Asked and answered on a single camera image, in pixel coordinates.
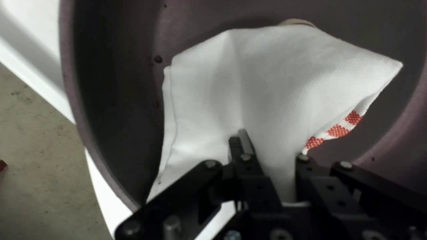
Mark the black frying pan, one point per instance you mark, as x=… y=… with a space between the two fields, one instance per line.
x=112 y=89

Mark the white towel with red stripe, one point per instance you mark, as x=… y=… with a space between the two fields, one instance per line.
x=276 y=89

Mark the white plastic tray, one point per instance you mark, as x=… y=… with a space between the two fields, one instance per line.
x=32 y=54

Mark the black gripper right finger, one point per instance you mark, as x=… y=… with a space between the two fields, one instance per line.
x=338 y=187

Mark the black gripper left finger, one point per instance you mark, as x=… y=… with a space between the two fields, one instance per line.
x=249 y=178

